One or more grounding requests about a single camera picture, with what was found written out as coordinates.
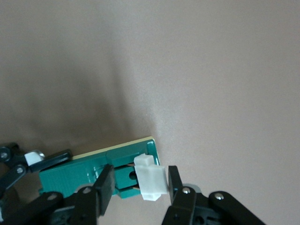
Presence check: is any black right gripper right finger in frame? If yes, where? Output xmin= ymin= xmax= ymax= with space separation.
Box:
xmin=160 ymin=165 xmax=270 ymax=225

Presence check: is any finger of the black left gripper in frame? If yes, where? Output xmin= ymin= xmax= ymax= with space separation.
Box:
xmin=0 ymin=142 xmax=72 ymax=196

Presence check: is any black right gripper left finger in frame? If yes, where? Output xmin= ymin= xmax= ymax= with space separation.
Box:
xmin=0 ymin=164 xmax=115 ymax=225

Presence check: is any green load switch white handle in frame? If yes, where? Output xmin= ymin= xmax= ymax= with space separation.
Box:
xmin=38 ymin=135 xmax=170 ymax=202

